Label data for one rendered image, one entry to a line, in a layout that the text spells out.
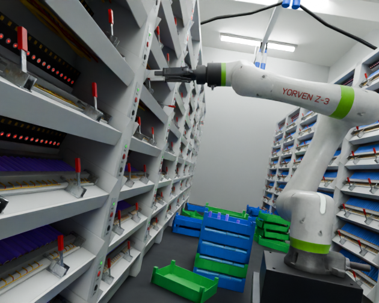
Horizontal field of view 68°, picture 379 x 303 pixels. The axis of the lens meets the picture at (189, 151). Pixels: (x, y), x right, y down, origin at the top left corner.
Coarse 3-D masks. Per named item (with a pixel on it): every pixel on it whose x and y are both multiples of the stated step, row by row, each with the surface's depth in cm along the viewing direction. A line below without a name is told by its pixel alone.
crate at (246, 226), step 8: (216, 216) 183; (224, 216) 183; (248, 216) 181; (208, 224) 164; (216, 224) 163; (224, 224) 163; (232, 224) 163; (240, 224) 162; (248, 224) 179; (240, 232) 162; (248, 232) 162
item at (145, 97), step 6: (144, 78) 97; (144, 90) 102; (144, 96) 105; (150, 96) 111; (144, 102) 109; (150, 102) 115; (156, 102) 122; (150, 108) 119; (156, 108) 127; (168, 108) 157; (156, 114) 132; (162, 114) 142; (168, 114) 157; (162, 120) 149
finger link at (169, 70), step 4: (164, 68) 108; (168, 68) 107; (172, 68) 107; (176, 68) 107; (180, 68) 107; (184, 68) 106; (168, 72) 107; (172, 72) 107; (176, 72) 107; (180, 72) 106; (184, 72) 106
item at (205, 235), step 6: (204, 228) 164; (204, 234) 164; (210, 234) 163; (216, 234) 163; (222, 234) 163; (210, 240) 163; (216, 240) 163; (222, 240) 162; (228, 240) 162; (234, 240) 162; (240, 240) 162; (246, 240) 161; (252, 240) 161; (234, 246) 162; (240, 246) 161; (246, 246) 161
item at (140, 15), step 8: (112, 0) 89; (120, 0) 85; (128, 0) 74; (136, 0) 78; (144, 0) 88; (128, 8) 88; (136, 8) 80; (144, 8) 84; (136, 16) 82; (144, 16) 87
